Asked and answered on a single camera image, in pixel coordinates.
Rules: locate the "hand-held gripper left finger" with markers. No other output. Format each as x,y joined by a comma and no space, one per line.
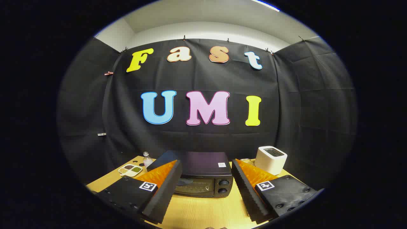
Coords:
165,190

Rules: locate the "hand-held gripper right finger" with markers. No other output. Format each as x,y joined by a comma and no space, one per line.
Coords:
246,190

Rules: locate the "black toaster oven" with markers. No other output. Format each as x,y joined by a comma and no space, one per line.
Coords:
203,162

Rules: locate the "white toaster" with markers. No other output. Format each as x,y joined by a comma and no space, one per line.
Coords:
270,162

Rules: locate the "clear plastic bottle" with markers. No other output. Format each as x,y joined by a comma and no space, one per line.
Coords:
147,160

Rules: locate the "white divided spice dish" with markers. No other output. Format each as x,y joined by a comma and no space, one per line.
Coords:
130,170

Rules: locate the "black backdrop cloth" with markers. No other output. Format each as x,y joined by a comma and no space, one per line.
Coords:
203,140

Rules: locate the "small red clip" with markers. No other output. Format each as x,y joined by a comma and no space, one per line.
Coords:
108,73

